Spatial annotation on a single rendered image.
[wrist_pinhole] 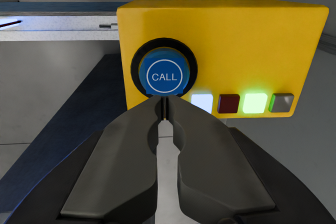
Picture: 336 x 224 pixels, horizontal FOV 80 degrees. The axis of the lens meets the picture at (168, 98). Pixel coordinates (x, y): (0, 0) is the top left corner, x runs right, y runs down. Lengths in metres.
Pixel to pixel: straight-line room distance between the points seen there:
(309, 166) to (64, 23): 0.76
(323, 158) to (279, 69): 0.57
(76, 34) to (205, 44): 0.28
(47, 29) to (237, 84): 0.35
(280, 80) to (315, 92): 0.55
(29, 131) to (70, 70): 0.63
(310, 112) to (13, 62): 1.54
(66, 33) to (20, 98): 1.30
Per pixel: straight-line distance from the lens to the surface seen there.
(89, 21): 0.39
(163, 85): 0.16
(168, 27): 0.16
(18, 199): 0.51
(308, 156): 0.80
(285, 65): 0.20
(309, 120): 0.77
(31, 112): 1.72
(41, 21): 0.42
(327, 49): 0.71
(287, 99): 0.21
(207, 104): 0.18
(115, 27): 0.37
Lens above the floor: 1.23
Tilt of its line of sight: 61 degrees down
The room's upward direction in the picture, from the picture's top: 176 degrees clockwise
